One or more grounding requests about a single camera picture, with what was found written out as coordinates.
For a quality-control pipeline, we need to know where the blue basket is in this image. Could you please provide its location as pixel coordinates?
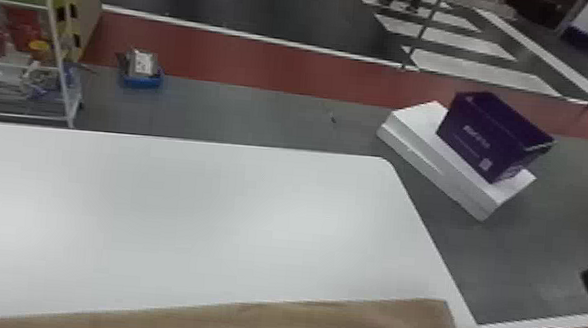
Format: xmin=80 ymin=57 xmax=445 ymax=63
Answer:
xmin=116 ymin=46 xmax=167 ymax=92

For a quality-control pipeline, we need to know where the purple crate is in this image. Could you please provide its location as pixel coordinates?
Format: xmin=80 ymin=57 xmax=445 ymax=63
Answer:
xmin=431 ymin=87 xmax=560 ymax=189

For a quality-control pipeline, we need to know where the beige towel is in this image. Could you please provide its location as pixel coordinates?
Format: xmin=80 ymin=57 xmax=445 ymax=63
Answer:
xmin=0 ymin=264 xmax=477 ymax=328

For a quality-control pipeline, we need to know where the white wire rack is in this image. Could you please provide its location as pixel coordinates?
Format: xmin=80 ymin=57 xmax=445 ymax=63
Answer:
xmin=0 ymin=0 xmax=91 ymax=130

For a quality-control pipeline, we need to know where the white slab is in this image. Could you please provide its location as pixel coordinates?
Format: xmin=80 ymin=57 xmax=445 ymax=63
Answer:
xmin=369 ymin=95 xmax=543 ymax=227

